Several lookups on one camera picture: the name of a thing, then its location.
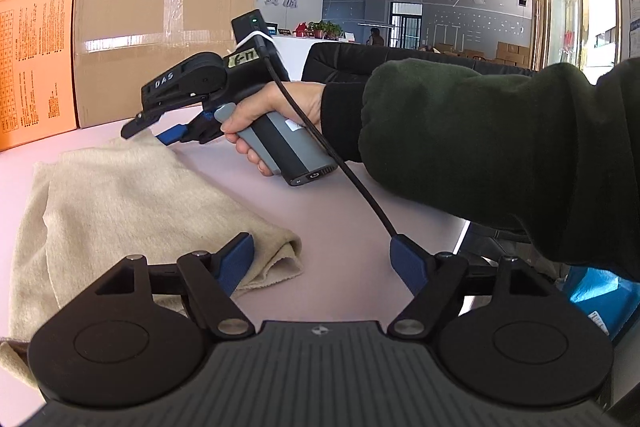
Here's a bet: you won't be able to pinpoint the potted plants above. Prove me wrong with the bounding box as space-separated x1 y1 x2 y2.
297 21 346 40

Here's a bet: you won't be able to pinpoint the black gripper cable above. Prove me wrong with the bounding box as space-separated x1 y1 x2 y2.
252 32 401 240

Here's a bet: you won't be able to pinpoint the stack of cardboard boxes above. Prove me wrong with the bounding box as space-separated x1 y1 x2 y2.
434 41 532 68

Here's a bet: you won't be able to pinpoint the orange printed box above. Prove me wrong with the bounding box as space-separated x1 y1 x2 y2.
0 0 80 152

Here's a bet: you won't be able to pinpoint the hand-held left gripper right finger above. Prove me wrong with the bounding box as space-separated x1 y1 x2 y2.
387 235 556 340

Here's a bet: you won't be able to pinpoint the person's right forearm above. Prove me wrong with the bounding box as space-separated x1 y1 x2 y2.
320 57 640 283

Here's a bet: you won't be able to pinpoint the dark framed glass door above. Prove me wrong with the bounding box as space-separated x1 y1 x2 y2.
390 2 424 49

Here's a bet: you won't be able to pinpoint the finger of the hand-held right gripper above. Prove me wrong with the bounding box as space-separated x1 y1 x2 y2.
156 107 231 146
120 104 168 140

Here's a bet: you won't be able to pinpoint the brown taped cardboard box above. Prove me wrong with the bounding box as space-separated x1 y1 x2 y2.
72 0 258 129

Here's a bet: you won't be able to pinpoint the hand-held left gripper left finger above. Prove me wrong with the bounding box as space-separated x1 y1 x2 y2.
95 232 257 340

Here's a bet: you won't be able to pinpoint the blue plastic bag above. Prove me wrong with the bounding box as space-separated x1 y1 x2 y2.
565 264 640 339

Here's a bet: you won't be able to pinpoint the beige knit garment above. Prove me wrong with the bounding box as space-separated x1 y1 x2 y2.
0 129 304 388

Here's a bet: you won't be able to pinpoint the black sofa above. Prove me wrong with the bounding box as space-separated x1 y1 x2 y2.
302 42 536 86

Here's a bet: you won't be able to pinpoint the person's right hand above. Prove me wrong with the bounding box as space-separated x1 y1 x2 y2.
221 81 326 178

